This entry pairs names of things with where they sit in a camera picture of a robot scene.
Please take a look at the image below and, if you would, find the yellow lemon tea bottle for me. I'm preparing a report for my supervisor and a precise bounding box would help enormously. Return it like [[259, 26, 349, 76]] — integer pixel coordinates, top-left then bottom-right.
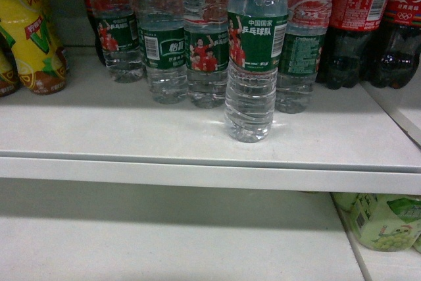
[[1, 0, 66, 95]]

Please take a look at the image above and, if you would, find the cola bottle far right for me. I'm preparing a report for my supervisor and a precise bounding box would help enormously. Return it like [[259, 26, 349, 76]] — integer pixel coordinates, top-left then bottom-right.
[[368, 0, 420, 89]]

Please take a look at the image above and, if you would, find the water bottle far left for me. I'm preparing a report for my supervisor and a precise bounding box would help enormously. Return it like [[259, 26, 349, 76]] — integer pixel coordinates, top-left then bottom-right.
[[90, 0, 144, 83]]

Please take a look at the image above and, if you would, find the water bottle barcode label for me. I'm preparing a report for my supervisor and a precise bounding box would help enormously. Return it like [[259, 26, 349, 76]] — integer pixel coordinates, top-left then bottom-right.
[[132, 0, 189, 105]]

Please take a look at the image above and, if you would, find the water bottle team label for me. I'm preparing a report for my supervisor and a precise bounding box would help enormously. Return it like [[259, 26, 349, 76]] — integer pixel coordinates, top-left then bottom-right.
[[183, 0, 230, 109]]

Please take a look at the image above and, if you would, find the clear water bottle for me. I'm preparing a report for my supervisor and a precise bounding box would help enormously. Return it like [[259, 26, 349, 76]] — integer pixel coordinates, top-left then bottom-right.
[[225, 0, 287, 143]]

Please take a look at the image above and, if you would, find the lemon tea bottle left edge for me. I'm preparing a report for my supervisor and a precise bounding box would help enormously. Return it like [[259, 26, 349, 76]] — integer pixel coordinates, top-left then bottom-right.
[[1, 35, 20, 97]]

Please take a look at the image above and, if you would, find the green grape drink pack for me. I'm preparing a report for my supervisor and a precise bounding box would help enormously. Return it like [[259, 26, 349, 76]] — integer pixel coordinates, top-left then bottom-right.
[[332, 193, 420, 252]]

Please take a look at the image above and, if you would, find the cola bottle red label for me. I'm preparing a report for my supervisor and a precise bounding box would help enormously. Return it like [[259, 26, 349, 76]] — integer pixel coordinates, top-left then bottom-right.
[[316, 0, 387, 89]]

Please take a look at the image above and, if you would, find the water bottle right rear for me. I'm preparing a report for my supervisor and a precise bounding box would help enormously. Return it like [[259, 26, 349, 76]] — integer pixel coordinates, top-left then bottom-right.
[[275, 0, 333, 114]]

